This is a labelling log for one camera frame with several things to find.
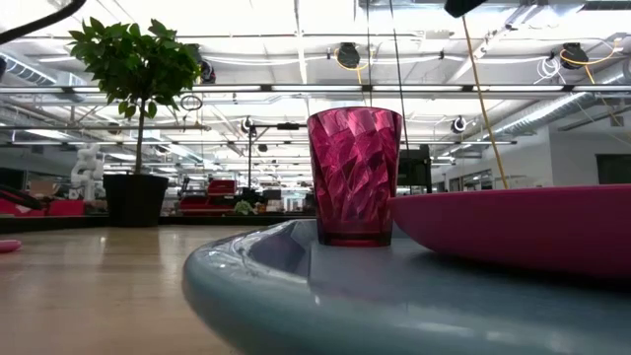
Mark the black monitor screen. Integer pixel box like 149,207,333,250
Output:
397,145,434,188

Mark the black plant pot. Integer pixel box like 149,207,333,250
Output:
102,172,171,229

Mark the blue plastic tray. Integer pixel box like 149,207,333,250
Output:
181,218,631,355

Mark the silver ventilation duct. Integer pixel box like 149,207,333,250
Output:
485,73,631,140

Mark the red tool chest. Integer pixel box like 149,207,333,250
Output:
206,178,239,197

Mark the white robot figure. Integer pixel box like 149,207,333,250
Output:
70,142,106,202

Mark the red faceted plastic cup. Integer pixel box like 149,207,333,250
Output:
306,106,404,248

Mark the brown cardboard box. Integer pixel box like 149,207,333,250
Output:
28,179,61,199

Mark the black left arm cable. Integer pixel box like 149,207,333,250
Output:
0,0,89,45

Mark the black hanging cable ring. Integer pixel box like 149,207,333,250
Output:
179,93,204,112

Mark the red round plate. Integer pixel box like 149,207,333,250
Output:
386,183,631,280

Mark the long ceiling light bar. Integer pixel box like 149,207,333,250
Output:
0,83,631,95

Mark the green leafy plant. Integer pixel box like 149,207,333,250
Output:
67,17,203,175

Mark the thin black hanging cable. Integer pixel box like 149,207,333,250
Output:
366,0,375,108

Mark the yellow hanging cable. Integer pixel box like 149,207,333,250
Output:
456,14,510,190

